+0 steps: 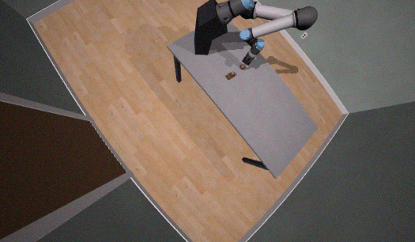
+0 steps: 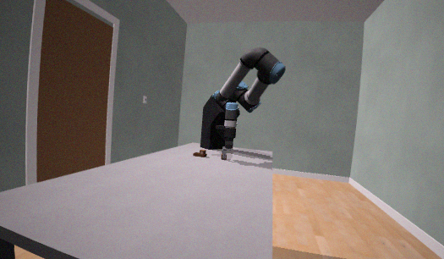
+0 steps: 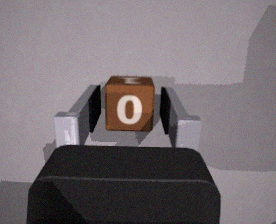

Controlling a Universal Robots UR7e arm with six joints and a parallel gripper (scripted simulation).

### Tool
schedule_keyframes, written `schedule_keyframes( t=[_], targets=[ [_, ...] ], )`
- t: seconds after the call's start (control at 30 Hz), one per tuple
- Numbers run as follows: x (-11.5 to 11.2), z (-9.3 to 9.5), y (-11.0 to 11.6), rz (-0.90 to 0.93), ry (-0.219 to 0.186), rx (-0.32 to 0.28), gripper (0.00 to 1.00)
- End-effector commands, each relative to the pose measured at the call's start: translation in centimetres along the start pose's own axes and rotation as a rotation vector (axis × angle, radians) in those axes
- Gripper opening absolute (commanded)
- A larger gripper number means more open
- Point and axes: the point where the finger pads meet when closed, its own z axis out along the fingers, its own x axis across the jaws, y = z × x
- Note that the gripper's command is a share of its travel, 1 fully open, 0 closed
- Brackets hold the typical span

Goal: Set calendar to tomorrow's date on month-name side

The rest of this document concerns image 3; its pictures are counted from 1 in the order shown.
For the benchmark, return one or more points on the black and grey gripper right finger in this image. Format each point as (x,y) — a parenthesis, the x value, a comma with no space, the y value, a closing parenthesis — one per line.
(184,130)

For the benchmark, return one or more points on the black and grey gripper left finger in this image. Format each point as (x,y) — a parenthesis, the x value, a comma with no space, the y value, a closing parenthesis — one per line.
(74,126)

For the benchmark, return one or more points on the brown cube with white digit 0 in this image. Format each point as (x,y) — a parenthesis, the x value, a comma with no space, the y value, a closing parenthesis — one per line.
(129,104)

